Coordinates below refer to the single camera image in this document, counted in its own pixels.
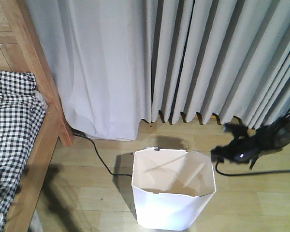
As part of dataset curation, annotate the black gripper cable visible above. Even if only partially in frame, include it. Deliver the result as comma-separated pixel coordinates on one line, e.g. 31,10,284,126
215,159,290,176

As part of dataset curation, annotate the grey round rug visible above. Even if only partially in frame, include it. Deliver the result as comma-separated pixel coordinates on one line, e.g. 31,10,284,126
28,210,43,232

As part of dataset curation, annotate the wooden bed frame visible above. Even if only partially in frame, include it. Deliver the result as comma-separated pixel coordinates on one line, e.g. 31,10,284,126
0,0,73,232

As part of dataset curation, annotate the black white checkered bedsheet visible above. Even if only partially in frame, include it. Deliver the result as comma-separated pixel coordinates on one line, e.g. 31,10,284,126
0,71,46,232

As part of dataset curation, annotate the black socket power cord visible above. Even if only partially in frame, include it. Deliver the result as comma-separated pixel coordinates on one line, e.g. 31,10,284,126
72,130,133,177

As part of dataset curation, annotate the grey pleated curtain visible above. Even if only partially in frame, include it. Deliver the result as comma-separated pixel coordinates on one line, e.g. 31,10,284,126
27,0,290,140

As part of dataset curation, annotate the white floor power socket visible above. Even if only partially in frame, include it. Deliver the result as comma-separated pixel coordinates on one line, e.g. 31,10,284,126
144,146,160,150

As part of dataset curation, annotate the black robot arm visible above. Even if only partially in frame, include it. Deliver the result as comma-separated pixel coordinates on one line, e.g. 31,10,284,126
211,109,290,169

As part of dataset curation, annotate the white plastic trash bin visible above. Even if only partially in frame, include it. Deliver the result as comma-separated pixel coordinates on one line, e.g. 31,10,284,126
131,148,216,231

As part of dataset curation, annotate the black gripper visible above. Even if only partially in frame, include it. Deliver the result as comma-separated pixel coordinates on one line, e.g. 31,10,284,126
210,123,266,164

